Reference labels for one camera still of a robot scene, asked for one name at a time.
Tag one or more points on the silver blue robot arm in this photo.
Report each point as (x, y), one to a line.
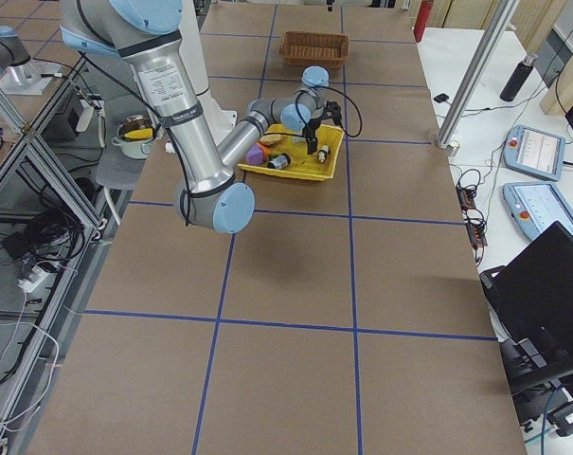
(12, 50)
(147, 36)

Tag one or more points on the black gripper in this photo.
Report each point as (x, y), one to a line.
(310, 128)

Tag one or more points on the toy croissant bread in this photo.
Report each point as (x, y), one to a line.
(270, 140)

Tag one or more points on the brown wicker basket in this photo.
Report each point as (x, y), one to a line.
(303, 48)

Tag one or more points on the red fire extinguisher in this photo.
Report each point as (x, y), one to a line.
(422, 19)

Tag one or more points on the blue teach pendant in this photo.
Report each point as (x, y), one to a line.
(535, 206)
(534, 152)

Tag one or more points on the panda figurine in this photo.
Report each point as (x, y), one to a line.
(323, 153)

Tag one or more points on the black power strip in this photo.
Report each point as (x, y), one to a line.
(473, 218)

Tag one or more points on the purple foam block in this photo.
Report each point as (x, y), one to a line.
(255, 156)

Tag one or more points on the white pot with lid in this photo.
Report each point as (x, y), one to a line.
(134, 136)

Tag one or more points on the small dark labelled jar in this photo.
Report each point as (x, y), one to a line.
(279, 162)

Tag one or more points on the yellow woven basket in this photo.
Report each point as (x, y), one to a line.
(303, 165)

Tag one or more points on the black water bottle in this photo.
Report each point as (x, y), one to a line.
(518, 77)

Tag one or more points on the blue teach pendant upper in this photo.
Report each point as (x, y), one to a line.
(534, 152)

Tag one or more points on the aluminium frame post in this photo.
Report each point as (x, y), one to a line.
(483, 53)

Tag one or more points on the blue teach pendant lower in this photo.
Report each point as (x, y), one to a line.
(535, 206)

